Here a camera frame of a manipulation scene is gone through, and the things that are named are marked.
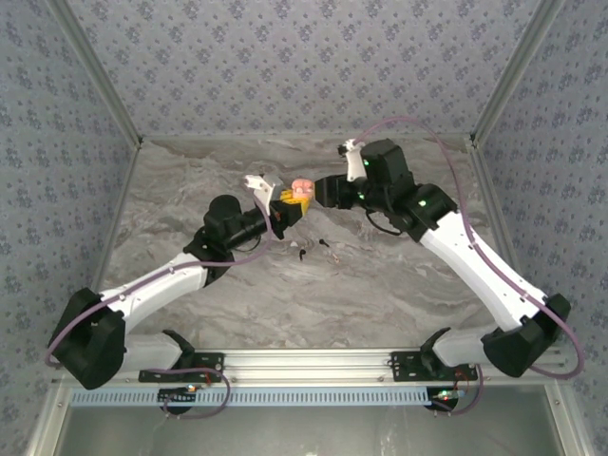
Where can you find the short aluminium frame post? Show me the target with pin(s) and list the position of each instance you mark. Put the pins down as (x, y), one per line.
(567, 423)
(47, 423)

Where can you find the wide aluminium mounting rail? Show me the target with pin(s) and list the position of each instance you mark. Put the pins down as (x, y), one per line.
(304, 366)

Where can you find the black controller board with LED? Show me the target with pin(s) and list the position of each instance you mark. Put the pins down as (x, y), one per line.
(176, 397)
(444, 395)

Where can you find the pink earbud charging case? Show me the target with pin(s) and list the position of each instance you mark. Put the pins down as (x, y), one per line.
(302, 186)

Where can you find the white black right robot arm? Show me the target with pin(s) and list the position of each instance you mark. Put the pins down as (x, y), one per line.
(475, 266)

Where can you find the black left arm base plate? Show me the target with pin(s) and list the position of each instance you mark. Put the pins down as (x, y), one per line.
(214, 371)

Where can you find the small black screw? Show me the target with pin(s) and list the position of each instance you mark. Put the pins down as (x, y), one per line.
(302, 253)
(324, 242)

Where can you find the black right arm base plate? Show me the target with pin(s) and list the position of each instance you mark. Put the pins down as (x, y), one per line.
(404, 371)

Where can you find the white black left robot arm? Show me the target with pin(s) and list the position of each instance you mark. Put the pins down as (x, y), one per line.
(157, 285)

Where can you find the aluminium table side rail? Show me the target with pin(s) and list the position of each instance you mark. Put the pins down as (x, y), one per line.
(506, 247)
(110, 247)

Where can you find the grey metal panel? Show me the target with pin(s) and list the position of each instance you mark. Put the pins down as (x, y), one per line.
(304, 432)

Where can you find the slanted aluminium frame post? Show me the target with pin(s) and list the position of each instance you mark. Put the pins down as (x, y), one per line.
(100, 71)
(513, 71)

